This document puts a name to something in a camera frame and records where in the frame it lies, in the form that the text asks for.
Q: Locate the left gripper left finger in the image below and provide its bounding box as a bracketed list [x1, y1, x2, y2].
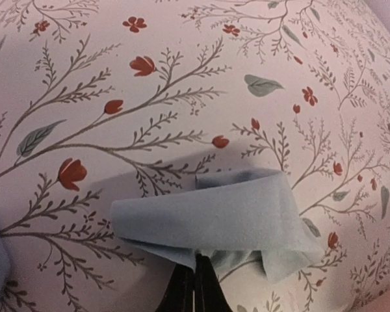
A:
[157, 265, 194, 312]

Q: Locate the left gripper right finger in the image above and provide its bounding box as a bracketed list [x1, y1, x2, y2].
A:
[194, 254, 232, 312]

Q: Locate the small blue cloth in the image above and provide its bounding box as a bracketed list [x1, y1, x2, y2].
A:
[110, 168, 324, 283]

